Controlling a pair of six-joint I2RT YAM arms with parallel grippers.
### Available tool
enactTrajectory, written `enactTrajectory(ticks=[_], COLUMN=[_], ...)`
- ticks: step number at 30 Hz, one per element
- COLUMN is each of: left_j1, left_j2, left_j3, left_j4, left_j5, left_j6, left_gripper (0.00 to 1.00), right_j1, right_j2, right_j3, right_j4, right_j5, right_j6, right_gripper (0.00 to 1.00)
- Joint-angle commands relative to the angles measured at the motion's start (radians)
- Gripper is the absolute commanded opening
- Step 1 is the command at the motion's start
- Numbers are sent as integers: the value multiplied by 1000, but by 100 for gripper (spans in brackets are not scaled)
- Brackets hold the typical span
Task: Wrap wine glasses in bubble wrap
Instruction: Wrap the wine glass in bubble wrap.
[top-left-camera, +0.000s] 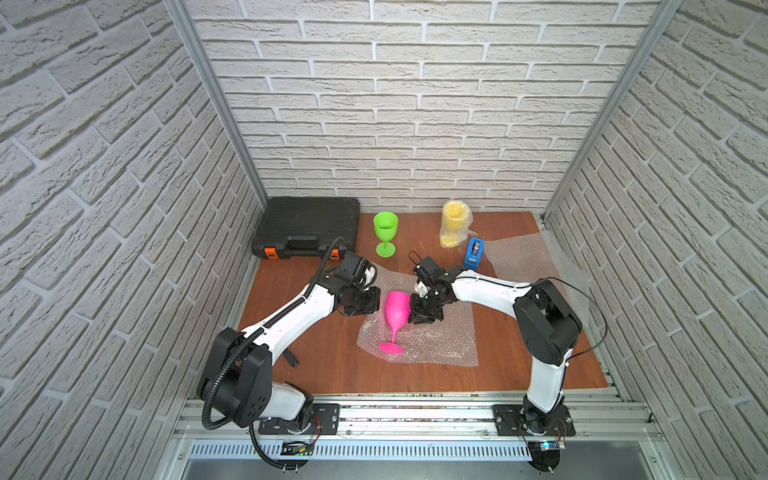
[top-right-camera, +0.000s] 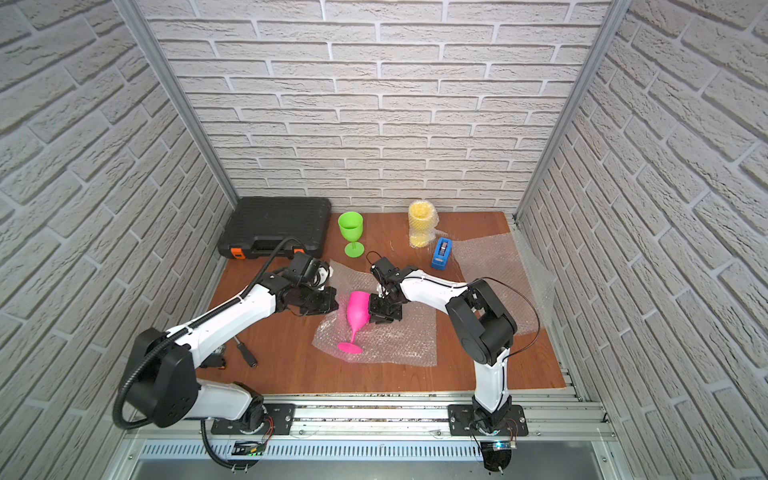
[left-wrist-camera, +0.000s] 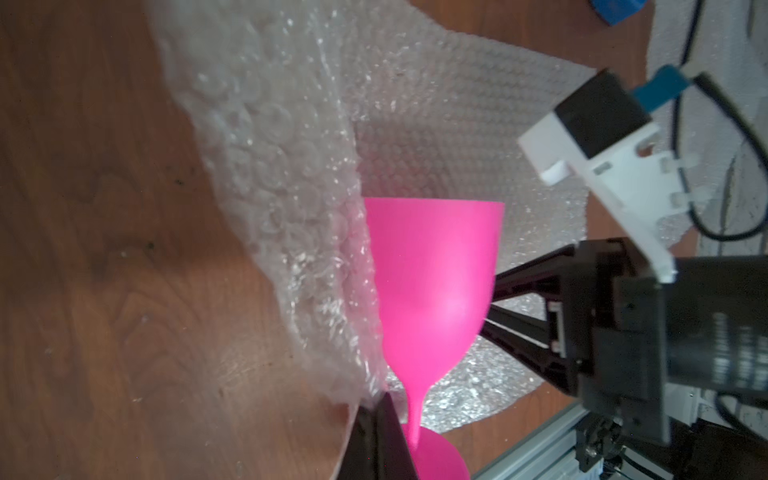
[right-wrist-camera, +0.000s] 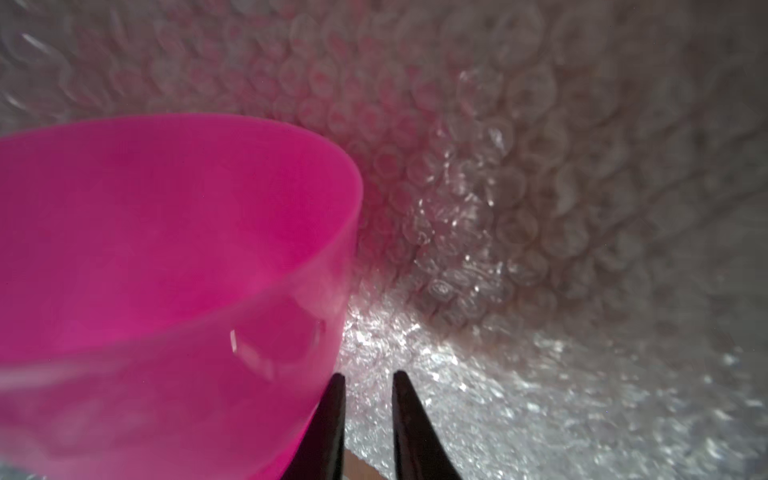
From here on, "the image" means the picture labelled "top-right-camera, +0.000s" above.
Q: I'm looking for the black handled screwdriver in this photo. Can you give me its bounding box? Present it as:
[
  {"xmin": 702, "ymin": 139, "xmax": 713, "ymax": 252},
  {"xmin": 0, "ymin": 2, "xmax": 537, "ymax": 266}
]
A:
[{"xmin": 234, "ymin": 336, "xmax": 258, "ymax": 368}]

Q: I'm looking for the aluminium mounting rail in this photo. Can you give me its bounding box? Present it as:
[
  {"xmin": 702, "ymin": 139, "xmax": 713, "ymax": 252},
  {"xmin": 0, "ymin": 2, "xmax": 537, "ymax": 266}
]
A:
[{"xmin": 127, "ymin": 388, "xmax": 617, "ymax": 462}]

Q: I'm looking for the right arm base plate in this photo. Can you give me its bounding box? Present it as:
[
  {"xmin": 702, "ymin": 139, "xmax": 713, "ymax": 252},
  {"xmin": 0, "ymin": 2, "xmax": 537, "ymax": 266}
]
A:
[{"xmin": 447, "ymin": 404, "xmax": 529, "ymax": 439}]

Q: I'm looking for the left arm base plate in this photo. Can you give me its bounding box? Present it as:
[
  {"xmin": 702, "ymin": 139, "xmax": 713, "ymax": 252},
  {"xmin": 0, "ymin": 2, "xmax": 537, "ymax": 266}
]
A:
[{"xmin": 211, "ymin": 403, "xmax": 296, "ymax": 436}]

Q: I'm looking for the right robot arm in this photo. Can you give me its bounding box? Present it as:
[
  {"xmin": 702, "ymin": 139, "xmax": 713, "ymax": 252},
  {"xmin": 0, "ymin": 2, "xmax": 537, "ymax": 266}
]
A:
[{"xmin": 368, "ymin": 259, "xmax": 517, "ymax": 418}]

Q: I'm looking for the yellow plastic wine glass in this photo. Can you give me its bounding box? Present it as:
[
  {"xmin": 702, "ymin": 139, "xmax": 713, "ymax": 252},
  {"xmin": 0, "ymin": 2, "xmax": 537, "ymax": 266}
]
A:
[{"xmin": 409, "ymin": 201, "xmax": 437, "ymax": 248}]

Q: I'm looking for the blue tape dispenser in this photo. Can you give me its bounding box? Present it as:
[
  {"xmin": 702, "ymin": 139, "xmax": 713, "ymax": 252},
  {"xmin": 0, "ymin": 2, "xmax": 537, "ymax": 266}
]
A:
[{"xmin": 431, "ymin": 237, "xmax": 453, "ymax": 271}]

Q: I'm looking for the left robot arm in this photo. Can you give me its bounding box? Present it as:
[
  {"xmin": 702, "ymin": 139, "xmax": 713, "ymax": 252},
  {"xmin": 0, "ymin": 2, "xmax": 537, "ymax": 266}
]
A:
[{"xmin": 112, "ymin": 274, "xmax": 339, "ymax": 433}]

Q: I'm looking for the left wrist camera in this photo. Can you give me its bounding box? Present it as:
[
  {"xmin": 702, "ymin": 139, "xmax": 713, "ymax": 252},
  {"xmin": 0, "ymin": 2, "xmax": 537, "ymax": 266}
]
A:
[{"xmin": 285, "ymin": 251, "xmax": 332, "ymax": 290}]

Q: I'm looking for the black plastic tool case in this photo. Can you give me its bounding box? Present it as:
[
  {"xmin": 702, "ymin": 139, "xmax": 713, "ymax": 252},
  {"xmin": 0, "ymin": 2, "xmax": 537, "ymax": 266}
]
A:
[{"xmin": 217, "ymin": 196, "xmax": 332, "ymax": 260}]

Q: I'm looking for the pink plastic wine glass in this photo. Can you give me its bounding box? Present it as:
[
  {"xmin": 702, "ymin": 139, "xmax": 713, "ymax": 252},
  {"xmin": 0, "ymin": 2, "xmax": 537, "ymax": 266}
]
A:
[{"xmin": 337, "ymin": 291, "xmax": 371, "ymax": 355}]

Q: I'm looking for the bubble wrap sheet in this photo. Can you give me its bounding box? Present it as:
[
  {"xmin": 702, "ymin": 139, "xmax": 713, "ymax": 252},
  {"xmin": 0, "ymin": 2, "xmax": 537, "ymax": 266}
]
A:
[
  {"xmin": 407, "ymin": 199, "xmax": 442, "ymax": 250},
  {"xmin": 452, "ymin": 231, "xmax": 556, "ymax": 335},
  {"xmin": 312, "ymin": 260, "xmax": 437, "ymax": 367}
]

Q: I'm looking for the green plastic wine glass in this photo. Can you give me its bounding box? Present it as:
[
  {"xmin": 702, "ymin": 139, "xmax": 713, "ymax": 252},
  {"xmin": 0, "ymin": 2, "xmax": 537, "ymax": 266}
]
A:
[{"xmin": 338, "ymin": 212, "xmax": 365, "ymax": 258}]

